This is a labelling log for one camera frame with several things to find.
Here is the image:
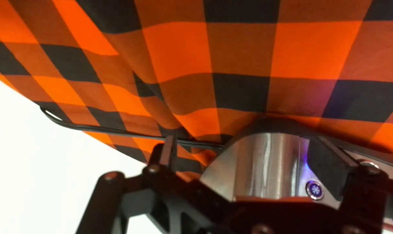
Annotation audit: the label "silver two-slot toaster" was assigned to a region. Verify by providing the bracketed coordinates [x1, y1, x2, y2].
[200, 119, 393, 208]

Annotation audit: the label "orange black checkered tablecloth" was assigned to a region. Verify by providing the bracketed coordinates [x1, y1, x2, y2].
[0, 0, 393, 177]

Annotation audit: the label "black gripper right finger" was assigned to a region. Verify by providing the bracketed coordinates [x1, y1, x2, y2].
[307, 137, 358, 201]

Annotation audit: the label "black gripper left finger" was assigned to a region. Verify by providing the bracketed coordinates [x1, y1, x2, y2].
[158, 136, 177, 168]

